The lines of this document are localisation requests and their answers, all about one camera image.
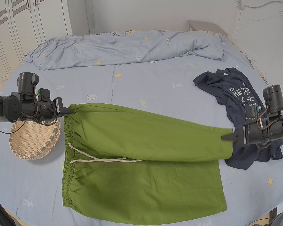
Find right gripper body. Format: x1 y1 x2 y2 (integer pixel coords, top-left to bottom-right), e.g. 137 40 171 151
236 121 272 148

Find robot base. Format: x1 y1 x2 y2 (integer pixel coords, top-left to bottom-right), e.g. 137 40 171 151
269 207 283 226

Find pale blue quilt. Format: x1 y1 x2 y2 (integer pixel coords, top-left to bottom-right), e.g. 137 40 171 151
23 29 227 70

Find bed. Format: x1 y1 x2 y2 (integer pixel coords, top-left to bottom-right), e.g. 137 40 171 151
0 0 283 226

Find grey bedside table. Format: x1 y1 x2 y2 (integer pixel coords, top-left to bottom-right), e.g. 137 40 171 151
187 20 228 38

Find green shorts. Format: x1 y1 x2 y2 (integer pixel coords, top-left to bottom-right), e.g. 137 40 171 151
62 103 234 219

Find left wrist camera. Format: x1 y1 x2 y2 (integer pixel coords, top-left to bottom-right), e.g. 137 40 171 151
39 88 52 103

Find round woven basket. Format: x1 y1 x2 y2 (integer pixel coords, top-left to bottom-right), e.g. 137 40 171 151
9 119 61 161

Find white wardrobe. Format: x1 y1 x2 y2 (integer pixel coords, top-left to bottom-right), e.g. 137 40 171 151
0 0 73 84

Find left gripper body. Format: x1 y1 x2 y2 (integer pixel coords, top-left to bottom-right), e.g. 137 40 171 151
36 97 64 124

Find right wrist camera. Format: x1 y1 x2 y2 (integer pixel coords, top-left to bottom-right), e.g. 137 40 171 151
246 104 259 120

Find black cable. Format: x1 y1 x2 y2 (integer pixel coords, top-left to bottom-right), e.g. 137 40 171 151
0 121 13 134

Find dark blue T-shirt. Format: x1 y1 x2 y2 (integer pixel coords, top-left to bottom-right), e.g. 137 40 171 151
193 67 283 170

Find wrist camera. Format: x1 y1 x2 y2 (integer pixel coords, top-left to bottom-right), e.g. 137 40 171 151
39 88 52 103
246 104 259 120

